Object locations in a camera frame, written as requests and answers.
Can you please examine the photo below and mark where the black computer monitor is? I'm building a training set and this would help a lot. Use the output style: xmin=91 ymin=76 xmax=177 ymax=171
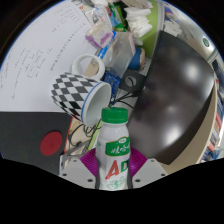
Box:
xmin=120 ymin=30 xmax=216 ymax=166

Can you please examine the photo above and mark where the white paper sheet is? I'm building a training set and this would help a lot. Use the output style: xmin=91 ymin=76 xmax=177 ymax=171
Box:
xmin=0 ymin=0 xmax=101 ymax=114

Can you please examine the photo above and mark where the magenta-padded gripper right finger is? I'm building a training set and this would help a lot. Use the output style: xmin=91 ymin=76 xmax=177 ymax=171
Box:
xmin=126 ymin=147 xmax=168 ymax=190

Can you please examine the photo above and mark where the black cable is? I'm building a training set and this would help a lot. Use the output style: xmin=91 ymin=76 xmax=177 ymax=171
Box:
xmin=68 ymin=91 xmax=141 ymax=154

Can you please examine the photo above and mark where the small blue box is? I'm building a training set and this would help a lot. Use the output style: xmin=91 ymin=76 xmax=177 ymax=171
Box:
xmin=103 ymin=71 xmax=122 ymax=103

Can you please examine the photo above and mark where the clear plastic box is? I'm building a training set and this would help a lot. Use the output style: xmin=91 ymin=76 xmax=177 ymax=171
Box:
xmin=106 ymin=31 xmax=137 ymax=71

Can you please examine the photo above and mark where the flat round red coaster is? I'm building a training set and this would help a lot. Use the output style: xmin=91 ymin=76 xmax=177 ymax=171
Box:
xmin=39 ymin=130 xmax=64 ymax=157

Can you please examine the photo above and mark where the stack of white tissues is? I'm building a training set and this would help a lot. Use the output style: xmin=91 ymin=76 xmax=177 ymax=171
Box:
xmin=123 ymin=6 xmax=154 ymax=38

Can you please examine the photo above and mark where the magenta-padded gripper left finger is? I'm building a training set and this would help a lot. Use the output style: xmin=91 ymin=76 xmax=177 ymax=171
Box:
xmin=59 ymin=148 xmax=101 ymax=190

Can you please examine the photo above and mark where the black desk mat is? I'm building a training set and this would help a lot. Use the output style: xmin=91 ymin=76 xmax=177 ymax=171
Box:
xmin=0 ymin=111 xmax=73 ymax=176

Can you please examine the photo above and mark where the white bottle with green cap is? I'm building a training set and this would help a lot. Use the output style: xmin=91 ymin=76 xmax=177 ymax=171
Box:
xmin=95 ymin=107 xmax=132 ymax=191

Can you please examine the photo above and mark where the black-white checkered mug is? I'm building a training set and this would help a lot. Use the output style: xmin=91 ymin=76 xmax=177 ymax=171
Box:
xmin=50 ymin=72 xmax=113 ymax=127

